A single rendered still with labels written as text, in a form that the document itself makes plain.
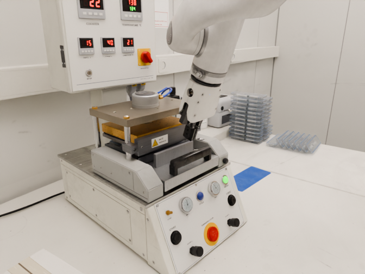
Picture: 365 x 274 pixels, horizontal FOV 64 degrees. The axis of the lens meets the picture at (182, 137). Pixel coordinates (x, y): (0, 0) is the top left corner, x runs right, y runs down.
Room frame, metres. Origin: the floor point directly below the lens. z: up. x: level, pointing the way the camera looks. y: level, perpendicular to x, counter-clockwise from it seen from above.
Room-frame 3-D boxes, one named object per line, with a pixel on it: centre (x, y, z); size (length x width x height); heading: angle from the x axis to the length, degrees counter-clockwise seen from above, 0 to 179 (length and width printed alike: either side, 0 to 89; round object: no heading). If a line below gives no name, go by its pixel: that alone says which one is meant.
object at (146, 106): (0.89, 0.12, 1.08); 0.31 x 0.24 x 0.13; 137
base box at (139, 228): (0.86, 0.09, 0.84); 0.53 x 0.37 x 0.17; 47
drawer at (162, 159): (0.82, 0.08, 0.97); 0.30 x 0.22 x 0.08; 47
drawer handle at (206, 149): (0.73, -0.02, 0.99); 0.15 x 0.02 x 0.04; 137
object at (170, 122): (0.86, 0.10, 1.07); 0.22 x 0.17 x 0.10; 137
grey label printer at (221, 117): (1.77, -0.19, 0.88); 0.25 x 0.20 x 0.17; 48
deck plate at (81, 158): (0.88, 0.13, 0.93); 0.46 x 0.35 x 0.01; 47
